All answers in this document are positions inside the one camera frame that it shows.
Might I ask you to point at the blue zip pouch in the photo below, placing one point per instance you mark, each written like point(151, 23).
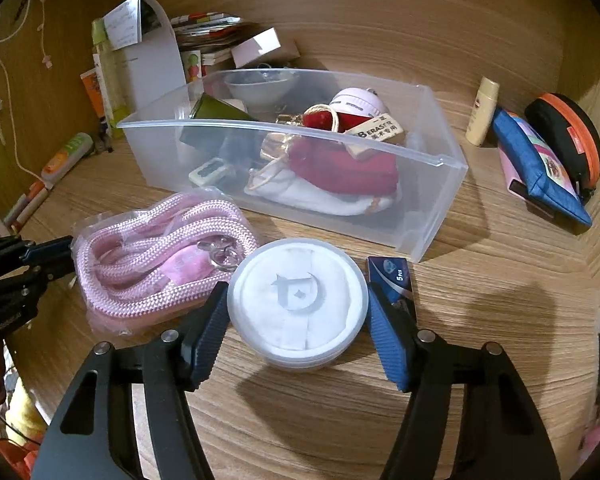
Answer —
point(540, 170)

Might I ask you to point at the pink flat case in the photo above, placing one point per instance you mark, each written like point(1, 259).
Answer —
point(511, 172)

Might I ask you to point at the eraser with tan sleeve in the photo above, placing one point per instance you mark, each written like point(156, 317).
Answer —
point(375, 132)

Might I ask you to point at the stack of booklets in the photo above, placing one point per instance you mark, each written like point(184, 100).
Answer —
point(210, 30)

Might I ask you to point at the pink mini fan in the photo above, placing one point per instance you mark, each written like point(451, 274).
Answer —
point(355, 102)

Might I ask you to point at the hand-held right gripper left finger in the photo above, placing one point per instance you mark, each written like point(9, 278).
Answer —
point(207, 330)

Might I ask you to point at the red pouch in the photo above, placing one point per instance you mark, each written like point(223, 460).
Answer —
point(350, 175)

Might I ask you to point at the pink fluffy toy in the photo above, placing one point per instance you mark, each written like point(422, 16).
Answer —
point(596, 437)

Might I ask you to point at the green bottle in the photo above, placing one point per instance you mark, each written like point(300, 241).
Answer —
point(111, 85)

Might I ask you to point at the white file holder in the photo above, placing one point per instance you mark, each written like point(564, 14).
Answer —
point(155, 70)

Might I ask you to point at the small white timer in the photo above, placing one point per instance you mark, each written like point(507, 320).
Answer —
point(210, 173)

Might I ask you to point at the white round jar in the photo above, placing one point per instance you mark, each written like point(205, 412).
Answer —
point(297, 305)

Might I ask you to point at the wooden desktop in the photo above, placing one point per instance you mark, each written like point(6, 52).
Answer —
point(305, 410)

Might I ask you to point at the orange green tube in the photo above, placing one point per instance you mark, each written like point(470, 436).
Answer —
point(67, 157)

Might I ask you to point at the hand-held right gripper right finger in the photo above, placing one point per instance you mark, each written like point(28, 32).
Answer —
point(387, 340)

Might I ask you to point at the fruit print box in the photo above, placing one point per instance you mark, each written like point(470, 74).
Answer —
point(192, 66)

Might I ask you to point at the blue packet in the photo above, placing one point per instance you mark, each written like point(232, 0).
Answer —
point(395, 277)

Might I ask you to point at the white orange marker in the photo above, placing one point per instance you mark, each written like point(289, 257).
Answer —
point(30, 207)
point(25, 200)

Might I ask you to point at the orange cloth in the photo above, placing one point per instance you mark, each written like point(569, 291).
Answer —
point(0, 450)

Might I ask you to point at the black orange round case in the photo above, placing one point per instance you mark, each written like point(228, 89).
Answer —
point(570, 135)

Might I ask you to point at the translucent plastic storage box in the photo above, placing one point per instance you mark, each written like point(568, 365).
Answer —
point(420, 210)

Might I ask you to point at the clear bowl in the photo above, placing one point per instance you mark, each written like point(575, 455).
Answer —
point(260, 87)

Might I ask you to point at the orange packet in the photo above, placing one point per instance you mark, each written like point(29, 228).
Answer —
point(92, 97)

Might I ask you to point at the dark green tube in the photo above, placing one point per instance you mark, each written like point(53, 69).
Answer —
point(212, 107)

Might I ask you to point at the cream lotion bottle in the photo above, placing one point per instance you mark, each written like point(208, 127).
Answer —
point(481, 115)

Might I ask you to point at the white paper receipt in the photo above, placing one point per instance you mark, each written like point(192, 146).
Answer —
point(122, 25)

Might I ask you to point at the small white box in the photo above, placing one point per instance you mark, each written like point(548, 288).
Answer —
point(262, 47)

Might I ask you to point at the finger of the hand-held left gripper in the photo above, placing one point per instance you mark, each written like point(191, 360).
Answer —
point(55, 258)

